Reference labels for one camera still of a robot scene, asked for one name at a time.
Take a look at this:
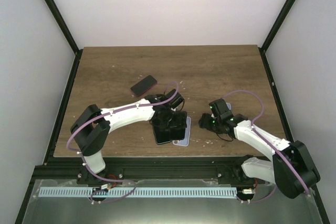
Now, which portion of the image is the black frame post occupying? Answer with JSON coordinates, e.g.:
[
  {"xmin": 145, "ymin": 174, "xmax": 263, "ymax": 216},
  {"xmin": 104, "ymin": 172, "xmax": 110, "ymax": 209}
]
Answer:
[
  {"xmin": 28, "ymin": 0, "xmax": 80, "ymax": 56},
  {"xmin": 258, "ymin": 0, "xmax": 313, "ymax": 54}
]

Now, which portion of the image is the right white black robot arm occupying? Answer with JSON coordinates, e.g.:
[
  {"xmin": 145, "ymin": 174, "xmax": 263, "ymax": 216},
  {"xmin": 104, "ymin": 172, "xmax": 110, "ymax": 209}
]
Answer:
[{"xmin": 198, "ymin": 99, "xmax": 321, "ymax": 199}]

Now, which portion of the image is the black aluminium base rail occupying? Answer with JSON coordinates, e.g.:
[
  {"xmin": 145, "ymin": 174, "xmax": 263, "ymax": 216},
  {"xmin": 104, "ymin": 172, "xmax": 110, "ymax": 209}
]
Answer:
[{"xmin": 32, "ymin": 155, "xmax": 253, "ymax": 186}]

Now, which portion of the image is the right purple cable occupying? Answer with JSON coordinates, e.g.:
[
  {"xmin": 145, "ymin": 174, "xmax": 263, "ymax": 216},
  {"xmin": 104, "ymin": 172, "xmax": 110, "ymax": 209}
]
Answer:
[{"xmin": 222, "ymin": 90, "xmax": 310, "ymax": 203}]

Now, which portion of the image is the left black frame post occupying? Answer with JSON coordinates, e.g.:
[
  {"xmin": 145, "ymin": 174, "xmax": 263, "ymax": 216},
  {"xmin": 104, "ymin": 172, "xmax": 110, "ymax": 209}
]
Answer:
[{"xmin": 28, "ymin": 0, "xmax": 80, "ymax": 56}]

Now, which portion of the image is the light blue slotted cable duct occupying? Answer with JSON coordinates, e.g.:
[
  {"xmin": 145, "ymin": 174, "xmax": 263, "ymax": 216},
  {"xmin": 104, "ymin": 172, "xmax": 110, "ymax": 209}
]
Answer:
[{"xmin": 38, "ymin": 187, "xmax": 237, "ymax": 199}]

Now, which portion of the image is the grey metal sheet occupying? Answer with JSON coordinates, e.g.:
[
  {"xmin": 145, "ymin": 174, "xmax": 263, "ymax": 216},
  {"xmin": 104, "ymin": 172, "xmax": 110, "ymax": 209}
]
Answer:
[{"xmin": 17, "ymin": 180, "xmax": 322, "ymax": 223}]

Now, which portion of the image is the lilac phone case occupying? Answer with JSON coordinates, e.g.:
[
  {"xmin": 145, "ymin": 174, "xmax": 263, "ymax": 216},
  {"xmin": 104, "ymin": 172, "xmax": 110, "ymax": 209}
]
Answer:
[{"xmin": 172, "ymin": 117, "xmax": 191, "ymax": 147}]

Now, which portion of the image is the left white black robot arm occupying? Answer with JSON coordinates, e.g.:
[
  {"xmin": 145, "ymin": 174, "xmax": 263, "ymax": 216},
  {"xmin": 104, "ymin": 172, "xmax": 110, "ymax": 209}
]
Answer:
[{"xmin": 69, "ymin": 89, "xmax": 190, "ymax": 184}]

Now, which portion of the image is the right black frame post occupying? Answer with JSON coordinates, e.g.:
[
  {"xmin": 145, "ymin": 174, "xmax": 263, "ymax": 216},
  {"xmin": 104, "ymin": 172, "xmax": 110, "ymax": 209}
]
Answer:
[{"xmin": 258, "ymin": 0, "xmax": 313, "ymax": 54}]

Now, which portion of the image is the black phone with red edge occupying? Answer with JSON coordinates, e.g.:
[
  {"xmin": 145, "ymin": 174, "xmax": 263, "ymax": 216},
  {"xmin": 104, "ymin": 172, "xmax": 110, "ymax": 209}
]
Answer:
[{"xmin": 130, "ymin": 75, "xmax": 157, "ymax": 97}]

